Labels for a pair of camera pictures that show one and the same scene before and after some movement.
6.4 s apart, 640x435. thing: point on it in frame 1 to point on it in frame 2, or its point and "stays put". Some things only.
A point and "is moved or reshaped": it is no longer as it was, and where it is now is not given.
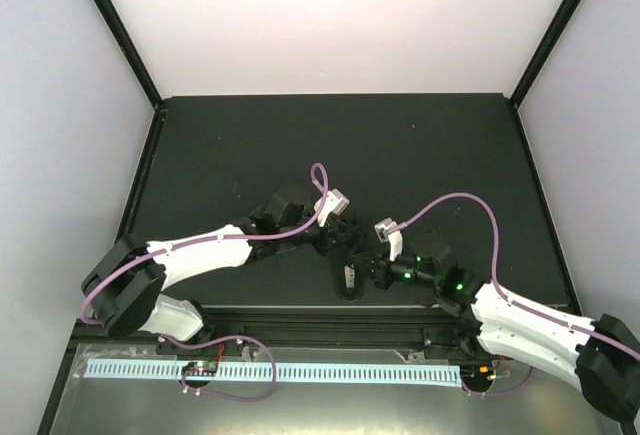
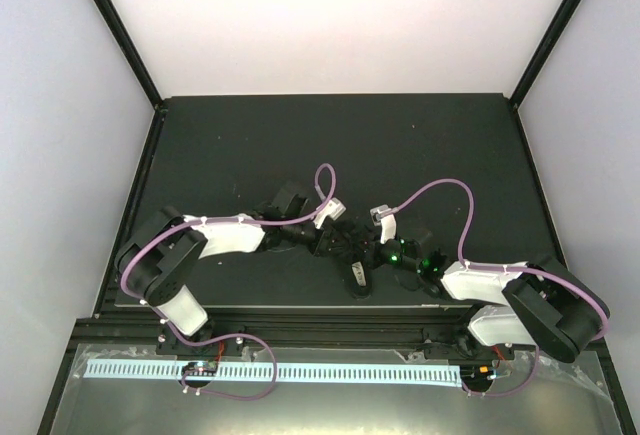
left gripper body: [321, 244] stays put
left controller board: [200, 369] stays put
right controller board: [478, 372] stays put
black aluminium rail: [387, 329] stays put
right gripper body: [384, 279] to [375, 260]
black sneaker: [349, 261] is moved or reshaped
